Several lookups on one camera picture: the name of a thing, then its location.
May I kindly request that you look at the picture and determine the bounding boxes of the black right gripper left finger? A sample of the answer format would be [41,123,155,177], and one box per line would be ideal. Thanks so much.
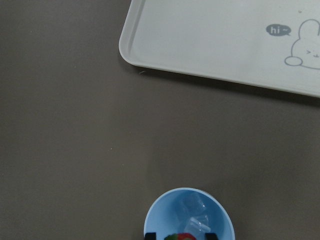
[144,232,157,240]

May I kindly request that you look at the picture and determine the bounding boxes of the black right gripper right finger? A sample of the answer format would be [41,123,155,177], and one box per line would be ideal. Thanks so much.
[204,232,217,240]

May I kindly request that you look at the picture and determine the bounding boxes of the blue plastic cup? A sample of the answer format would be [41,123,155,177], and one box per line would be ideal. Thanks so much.
[143,187,236,240]

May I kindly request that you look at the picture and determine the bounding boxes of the ice cubes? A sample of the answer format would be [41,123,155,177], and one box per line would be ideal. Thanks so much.
[177,192,211,238]

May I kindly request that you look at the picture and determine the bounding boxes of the red strawberry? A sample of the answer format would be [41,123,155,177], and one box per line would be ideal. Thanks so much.
[164,232,196,240]

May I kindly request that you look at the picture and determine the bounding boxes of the cream rabbit tray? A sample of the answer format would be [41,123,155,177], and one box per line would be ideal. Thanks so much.
[119,0,320,97]

